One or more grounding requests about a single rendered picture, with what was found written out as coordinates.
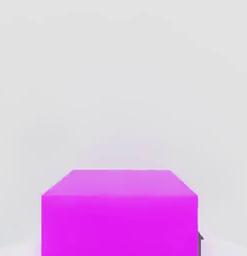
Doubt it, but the small magenta cube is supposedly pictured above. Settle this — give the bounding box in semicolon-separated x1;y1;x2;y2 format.
40;169;199;256

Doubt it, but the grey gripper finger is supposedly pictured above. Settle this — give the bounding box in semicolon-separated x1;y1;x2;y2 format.
197;231;205;256

